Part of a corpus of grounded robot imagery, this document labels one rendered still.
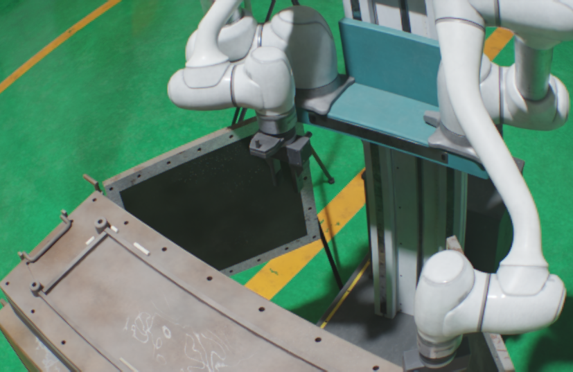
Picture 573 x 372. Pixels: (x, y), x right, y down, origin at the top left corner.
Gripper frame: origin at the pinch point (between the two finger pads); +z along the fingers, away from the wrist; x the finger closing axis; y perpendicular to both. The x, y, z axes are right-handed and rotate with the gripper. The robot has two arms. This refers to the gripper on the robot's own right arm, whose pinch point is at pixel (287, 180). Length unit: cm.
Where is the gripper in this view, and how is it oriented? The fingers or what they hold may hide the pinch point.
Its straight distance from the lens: 201.9
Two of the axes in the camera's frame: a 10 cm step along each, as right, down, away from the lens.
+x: -8.5, -2.7, 4.5
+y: 5.1, -6.3, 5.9
